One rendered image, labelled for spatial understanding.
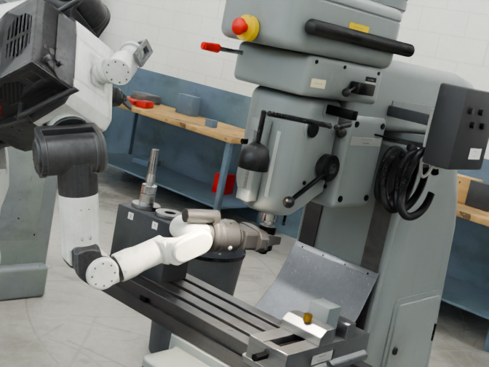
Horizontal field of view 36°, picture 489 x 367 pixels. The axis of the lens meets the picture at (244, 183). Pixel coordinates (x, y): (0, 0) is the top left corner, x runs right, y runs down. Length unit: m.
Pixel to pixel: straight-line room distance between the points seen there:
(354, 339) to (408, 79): 0.75
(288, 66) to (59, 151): 0.58
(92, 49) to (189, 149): 6.36
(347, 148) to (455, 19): 4.57
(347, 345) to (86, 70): 0.94
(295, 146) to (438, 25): 4.77
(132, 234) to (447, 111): 1.00
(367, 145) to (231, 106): 5.77
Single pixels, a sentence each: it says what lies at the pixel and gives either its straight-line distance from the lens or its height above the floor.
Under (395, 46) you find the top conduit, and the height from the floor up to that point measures 1.79.
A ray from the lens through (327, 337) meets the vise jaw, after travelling 1.88.
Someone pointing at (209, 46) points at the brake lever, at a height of 1.70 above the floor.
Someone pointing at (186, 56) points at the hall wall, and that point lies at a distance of 8.34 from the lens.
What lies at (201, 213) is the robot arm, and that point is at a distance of 1.89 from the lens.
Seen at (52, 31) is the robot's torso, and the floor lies 1.67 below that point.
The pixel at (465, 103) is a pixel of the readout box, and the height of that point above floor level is 1.69.
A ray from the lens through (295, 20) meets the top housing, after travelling 1.75.
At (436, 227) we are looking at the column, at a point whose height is 1.28.
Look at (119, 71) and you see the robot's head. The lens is 1.77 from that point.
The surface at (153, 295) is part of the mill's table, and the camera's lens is 2.20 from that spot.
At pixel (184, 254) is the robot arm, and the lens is 1.85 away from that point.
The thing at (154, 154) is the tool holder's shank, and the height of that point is 1.34.
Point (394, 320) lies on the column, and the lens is 2.37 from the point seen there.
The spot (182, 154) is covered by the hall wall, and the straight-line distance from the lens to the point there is 8.28.
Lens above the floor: 1.73
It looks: 10 degrees down
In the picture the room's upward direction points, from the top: 11 degrees clockwise
